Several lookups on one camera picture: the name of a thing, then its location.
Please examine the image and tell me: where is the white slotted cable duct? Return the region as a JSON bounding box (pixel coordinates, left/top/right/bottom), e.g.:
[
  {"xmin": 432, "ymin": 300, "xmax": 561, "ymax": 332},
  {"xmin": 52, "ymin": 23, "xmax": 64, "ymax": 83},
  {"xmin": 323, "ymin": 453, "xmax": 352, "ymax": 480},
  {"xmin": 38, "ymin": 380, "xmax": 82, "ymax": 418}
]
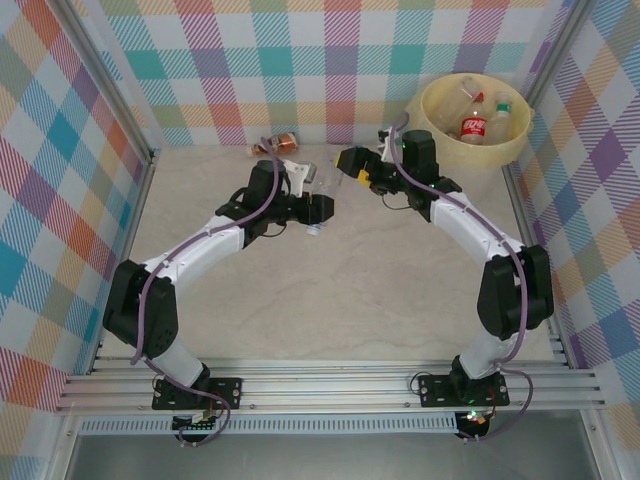
[{"xmin": 78, "ymin": 412, "xmax": 460, "ymax": 435}]

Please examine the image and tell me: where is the blue label bottle white cap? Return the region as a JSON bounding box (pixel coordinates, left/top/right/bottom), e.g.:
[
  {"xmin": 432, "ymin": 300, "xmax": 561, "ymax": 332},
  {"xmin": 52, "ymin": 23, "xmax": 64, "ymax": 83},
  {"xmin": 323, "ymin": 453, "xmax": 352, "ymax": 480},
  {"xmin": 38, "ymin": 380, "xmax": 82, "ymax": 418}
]
[{"xmin": 313, "ymin": 158, "xmax": 347, "ymax": 195}]

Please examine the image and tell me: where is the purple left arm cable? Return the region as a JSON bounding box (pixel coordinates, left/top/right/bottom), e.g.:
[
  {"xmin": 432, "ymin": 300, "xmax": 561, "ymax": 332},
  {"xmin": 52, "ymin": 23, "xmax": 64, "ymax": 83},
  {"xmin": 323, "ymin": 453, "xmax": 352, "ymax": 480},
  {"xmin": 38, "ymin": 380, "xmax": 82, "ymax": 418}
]
[{"xmin": 130, "ymin": 147, "xmax": 281, "ymax": 448}]

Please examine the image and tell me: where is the beige round waste bin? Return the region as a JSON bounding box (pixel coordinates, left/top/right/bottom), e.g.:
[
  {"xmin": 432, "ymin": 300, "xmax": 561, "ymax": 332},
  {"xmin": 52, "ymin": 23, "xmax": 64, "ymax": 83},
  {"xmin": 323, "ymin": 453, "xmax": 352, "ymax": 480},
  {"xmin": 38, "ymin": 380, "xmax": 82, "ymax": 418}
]
[{"xmin": 404, "ymin": 72, "xmax": 532, "ymax": 170}]

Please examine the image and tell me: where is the aluminium frame post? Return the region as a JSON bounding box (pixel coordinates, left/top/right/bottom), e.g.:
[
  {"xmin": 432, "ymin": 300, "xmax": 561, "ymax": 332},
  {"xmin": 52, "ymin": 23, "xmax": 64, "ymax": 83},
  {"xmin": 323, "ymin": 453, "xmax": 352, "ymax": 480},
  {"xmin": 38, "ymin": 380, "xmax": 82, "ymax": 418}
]
[
  {"xmin": 517, "ymin": 0, "xmax": 589, "ymax": 101},
  {"xmin": 49, "ymin": 0, "xmax": 162, "ymax": 165}
]

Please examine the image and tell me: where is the copper label plastic bottle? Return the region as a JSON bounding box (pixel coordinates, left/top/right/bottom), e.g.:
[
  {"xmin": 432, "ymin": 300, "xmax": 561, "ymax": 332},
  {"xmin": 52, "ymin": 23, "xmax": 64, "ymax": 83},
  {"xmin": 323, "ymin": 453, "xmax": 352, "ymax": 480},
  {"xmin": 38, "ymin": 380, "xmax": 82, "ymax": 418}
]
[{"xmin": 248, "ymin": 132, "xmax": 301, "ymax": 159}]

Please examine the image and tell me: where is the grey metal base plate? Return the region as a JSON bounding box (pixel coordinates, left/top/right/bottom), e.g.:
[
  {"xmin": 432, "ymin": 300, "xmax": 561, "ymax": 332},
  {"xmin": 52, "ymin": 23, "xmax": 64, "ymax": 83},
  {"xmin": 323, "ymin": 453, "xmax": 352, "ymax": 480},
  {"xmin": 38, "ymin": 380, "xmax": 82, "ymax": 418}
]
[{"xmin": 64, "ymin": 429, "xmax": 601, "ymax": 480}]

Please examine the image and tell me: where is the red label bottle red cap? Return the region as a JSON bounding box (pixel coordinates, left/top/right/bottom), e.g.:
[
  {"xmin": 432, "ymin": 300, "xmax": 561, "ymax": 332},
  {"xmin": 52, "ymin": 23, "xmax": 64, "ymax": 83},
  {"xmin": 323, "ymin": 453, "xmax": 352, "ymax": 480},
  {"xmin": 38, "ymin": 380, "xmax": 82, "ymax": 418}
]
[{"xmin": 458, "ymin": 91, "xmax": 490, "ymax": 147}]

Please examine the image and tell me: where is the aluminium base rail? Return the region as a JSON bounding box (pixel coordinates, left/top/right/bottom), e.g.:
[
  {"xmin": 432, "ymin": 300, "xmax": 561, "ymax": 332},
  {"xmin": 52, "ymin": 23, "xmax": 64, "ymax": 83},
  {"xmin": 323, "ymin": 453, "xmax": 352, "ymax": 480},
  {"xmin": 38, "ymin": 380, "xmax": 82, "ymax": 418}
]
[{"xmin": 54, "ymin": 358, "xmax": 607, "ymax": 414}]

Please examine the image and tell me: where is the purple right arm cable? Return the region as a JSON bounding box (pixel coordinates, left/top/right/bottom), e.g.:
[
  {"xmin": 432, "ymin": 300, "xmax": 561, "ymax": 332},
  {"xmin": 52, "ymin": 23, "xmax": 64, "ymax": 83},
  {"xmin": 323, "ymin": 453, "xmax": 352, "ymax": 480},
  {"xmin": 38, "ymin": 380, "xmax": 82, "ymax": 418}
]
[{"xmin": 392, "ymin": 113, "xmax": 534, "ymax": 444}]

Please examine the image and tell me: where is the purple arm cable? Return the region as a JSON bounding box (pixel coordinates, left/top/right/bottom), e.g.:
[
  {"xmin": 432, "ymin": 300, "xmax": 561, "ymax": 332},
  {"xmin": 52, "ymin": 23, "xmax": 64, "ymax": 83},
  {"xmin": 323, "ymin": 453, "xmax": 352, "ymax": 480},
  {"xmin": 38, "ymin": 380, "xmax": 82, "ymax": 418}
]
[
  {"xmin": 130, "ymin": 147, "xmax": 281, "ymax": 448},
  {"xmin": 392, "ymin": 113, "xmax": 534, "ymax": 444}
]

